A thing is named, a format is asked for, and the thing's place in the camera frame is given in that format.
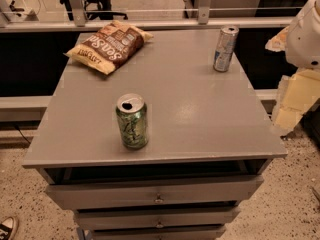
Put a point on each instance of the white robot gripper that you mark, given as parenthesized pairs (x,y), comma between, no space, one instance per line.
(304,39)

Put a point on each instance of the silver blue redbull can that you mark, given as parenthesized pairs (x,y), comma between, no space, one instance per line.
(225,47)

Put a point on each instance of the green soda can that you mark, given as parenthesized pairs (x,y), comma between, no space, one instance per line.
(131,111)

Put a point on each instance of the grey drawer cabinet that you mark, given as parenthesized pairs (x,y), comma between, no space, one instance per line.
(200,123)

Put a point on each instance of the top grey drawer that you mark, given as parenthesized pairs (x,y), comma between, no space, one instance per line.
(158,192)

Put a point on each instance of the grey drawer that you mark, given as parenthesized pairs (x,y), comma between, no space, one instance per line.
(158,218)
(158,192)
(204,232)

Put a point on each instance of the brown yellow chip bag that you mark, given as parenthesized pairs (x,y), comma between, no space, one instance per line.
(110,47)

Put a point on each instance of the black office chair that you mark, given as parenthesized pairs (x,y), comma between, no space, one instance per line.
(96,0)

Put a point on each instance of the middle grey drawer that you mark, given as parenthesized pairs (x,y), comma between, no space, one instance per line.
(158,218)

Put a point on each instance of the bottom grey drawer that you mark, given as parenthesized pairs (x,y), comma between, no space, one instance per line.
(204,232)

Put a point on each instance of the black white sneaker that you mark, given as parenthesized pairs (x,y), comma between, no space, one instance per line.
(8,228)

